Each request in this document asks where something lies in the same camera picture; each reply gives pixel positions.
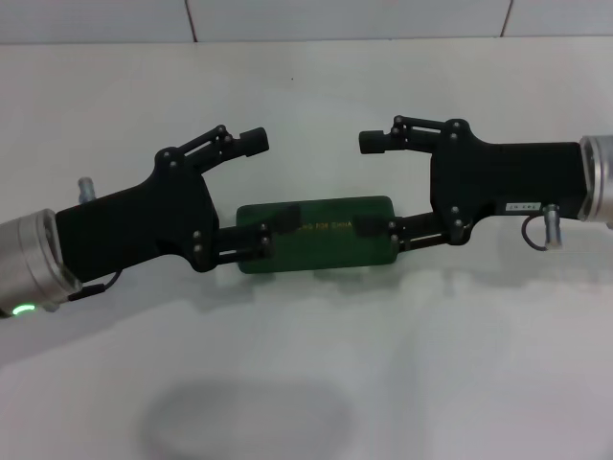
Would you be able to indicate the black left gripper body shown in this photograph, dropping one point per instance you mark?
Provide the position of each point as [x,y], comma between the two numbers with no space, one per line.
[143,225]

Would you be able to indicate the right gripper silver connector plug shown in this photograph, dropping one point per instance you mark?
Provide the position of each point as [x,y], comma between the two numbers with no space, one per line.
[552,225]

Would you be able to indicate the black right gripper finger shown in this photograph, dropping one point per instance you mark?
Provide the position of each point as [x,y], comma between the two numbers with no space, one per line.
[373,142]
[421,232]

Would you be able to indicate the left gripper silver connector plug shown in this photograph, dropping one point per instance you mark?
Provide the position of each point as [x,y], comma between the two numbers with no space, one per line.
[87,189]

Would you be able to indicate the gripper silver connector plug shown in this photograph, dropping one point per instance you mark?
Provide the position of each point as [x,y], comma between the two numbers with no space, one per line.
[87,189]
[552,225]

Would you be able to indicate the green glasses case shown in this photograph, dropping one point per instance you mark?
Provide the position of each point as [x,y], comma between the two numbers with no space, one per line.
[325,249]

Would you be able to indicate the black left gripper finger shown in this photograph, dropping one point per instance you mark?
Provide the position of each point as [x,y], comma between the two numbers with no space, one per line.
[239,244]
[251,141]

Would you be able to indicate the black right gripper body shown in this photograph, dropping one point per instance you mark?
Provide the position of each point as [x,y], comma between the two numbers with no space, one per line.
[507,177]

